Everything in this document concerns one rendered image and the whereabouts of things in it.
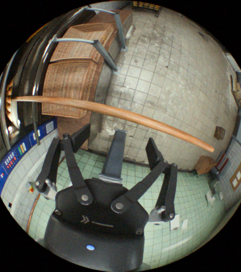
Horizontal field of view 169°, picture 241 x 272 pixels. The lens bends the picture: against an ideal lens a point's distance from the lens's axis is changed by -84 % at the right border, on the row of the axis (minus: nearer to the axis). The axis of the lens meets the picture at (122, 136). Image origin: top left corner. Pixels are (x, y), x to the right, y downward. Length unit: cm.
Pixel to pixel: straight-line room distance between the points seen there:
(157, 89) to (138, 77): 36
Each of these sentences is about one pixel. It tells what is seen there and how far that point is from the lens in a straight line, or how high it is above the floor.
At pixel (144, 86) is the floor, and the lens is 147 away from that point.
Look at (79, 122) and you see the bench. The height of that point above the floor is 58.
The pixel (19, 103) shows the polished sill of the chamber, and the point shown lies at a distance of 94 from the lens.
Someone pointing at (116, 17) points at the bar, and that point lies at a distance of 101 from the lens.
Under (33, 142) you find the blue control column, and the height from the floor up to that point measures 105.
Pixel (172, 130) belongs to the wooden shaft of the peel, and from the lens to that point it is 30.
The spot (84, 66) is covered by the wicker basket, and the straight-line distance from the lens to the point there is 104.
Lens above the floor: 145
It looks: 62 degrees down
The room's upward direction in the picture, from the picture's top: 169 degrees counter-clockwise
